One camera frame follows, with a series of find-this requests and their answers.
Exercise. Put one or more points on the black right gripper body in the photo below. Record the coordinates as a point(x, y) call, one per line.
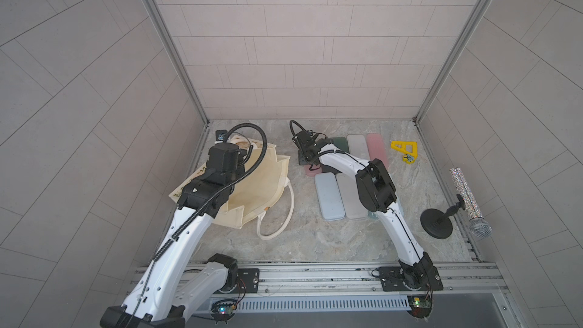
point(304, 156)

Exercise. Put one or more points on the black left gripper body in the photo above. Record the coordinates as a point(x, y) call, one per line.
point(238, 170)

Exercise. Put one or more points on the salmon red pencil case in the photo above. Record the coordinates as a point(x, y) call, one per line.
point(311, 170)

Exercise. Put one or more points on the dark green pencil case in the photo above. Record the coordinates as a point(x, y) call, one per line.
point(341, 143)

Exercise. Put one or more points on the white grey pencil case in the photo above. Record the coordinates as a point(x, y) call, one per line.
point(358, 146)

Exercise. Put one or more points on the light blue grey pencil case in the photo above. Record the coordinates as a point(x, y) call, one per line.
point(329, 197)

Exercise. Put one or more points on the pink pencil case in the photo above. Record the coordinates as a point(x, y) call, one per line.
point(376, 148)

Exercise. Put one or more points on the translucent white pencil case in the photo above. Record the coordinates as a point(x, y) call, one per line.
point(349, 193)

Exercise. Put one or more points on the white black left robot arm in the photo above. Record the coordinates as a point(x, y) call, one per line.
point(158, 300)

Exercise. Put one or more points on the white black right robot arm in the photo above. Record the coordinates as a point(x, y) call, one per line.
point(377, 193)

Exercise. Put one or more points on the yellow triangular wooden toy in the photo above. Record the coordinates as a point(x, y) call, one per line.
point(408, 149)

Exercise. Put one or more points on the black microphone stand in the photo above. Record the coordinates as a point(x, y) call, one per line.
point(438, 224)

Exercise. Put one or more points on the left circuit board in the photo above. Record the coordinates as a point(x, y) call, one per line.
point(224, 310)

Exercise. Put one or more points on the circuit board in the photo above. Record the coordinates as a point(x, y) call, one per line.
point(224, 310)
point(420, 306)

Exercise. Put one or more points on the glittery silver microphone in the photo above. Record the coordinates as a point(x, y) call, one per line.
point(478, 226)

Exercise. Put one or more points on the right circuit board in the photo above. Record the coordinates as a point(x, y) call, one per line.
point(420, 306)

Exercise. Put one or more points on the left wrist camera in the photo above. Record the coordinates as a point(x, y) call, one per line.
point(221, 136)

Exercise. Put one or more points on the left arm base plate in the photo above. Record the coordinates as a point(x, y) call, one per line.
point(247, 281)

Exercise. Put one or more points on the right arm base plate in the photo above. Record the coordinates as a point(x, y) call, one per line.
point(392, 280)

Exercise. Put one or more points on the aluminium mounting rail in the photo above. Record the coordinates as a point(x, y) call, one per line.
point(344, 279)

